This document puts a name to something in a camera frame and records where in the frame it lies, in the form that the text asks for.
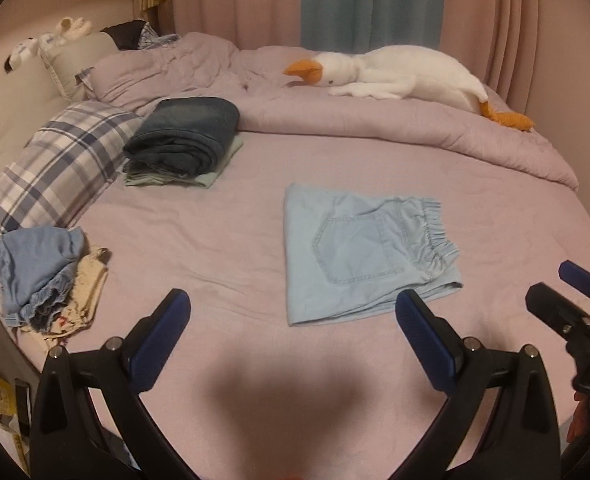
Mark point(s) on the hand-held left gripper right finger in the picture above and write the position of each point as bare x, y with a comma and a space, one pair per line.
425, 345

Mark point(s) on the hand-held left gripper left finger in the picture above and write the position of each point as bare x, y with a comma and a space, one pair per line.
162, 340

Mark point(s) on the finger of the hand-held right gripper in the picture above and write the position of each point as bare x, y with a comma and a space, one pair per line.
557, 310
582, 276

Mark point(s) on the light blue denim pants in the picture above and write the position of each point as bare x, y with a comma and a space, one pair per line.
355, 255

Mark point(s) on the person's right hand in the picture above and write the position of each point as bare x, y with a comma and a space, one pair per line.
581, 415

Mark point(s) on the cream printed cloth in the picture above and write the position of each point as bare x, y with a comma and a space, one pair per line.
87, 290

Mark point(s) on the bed with pink sheet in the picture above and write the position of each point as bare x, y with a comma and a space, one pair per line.
200, 240

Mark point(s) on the crumpled blue denim shorts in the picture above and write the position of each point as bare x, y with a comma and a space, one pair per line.
37, 272

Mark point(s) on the black phone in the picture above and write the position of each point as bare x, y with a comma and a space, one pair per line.
22, 407

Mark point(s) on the folded pale green cloth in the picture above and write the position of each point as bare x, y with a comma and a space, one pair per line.
210, 177

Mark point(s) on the plaid pillow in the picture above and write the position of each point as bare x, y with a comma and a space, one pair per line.
50, 170

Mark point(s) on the folded dark denim jeans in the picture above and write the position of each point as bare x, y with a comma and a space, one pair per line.
185, 132

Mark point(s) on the pink quilt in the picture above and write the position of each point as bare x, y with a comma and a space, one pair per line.
375, 115

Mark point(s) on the pink curtain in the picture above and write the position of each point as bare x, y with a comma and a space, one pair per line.
525, 25
235, 0

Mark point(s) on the white goose plush toy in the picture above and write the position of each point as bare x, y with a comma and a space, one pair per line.
410, 72

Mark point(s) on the beige headboard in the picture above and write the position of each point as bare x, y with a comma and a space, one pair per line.
5, 120

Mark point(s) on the beige pillow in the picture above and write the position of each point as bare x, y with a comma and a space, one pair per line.
77, 60

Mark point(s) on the small plaid cloth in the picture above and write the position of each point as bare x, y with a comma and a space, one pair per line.
157, 37

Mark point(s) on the dark cloth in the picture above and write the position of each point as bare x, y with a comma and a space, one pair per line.
125, 34

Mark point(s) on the white dog plush toy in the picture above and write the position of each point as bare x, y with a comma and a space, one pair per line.
22, 52

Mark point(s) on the cream bunny plush toy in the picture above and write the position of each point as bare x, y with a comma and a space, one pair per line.
73, 29

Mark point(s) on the blue curtain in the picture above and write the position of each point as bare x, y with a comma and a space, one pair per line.
370, 2

